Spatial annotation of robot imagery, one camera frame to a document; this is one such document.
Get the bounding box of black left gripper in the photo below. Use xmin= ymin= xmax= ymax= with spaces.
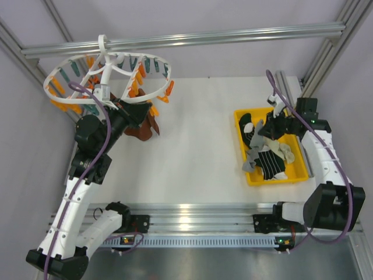
xmin=99 ymin=97 xmax=152 ymax=152

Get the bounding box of grey sock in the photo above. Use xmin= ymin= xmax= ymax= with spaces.
xmin=242 ymin=120 xmax=265 ymax=173

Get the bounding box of white round clip hanger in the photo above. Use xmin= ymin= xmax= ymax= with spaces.
xmin=43 ymin=35 xmax=174 ymax=108

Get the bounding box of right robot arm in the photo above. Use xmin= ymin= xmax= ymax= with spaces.
xmin=259 ymin=96 xmax=365 ymax=232

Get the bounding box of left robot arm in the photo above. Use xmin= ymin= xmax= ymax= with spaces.
xmin=26 ymin=99 xmax=151 ymax=279

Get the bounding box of beige sock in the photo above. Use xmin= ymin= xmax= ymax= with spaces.
xmin=264 ymin=137 xmax=295 ymax=164

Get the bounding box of yellow plastic tray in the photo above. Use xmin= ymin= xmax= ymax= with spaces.
xmin=233 ymin=107 xmax=308 ymax=186

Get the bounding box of aluminium top crossbar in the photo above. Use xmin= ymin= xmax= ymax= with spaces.
xmin=21 ymin=22 xmax=346 ymax=59

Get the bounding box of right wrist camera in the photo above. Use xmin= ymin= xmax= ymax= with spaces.
xmin=267 ymin=94 xmax=287 ymax=118

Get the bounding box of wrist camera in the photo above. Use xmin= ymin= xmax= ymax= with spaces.
xmin=93 ymin=84 xmax=111 ymax=102
xmin=267 ymin=94 xmax=287 ymax=118

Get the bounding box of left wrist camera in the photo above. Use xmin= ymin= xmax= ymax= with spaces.
xmin=93 ymin=84 xmax=111 ymax=102

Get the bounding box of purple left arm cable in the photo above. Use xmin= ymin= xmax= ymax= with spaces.
xmin=43 ymin=82 xmax=112 ymax=280

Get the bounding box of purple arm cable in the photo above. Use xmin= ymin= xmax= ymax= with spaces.
xmin=265 ymin=69 xmax=355 ymax=251
xmin=43 ymin=82 xmax=112 ymax=280

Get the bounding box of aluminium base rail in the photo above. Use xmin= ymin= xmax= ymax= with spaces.
xmin=46 ymin=202 xmax=364 ymax=234

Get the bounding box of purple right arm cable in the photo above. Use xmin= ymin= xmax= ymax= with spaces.
xmin=265 ymin=69 xmax=355 ymax=251

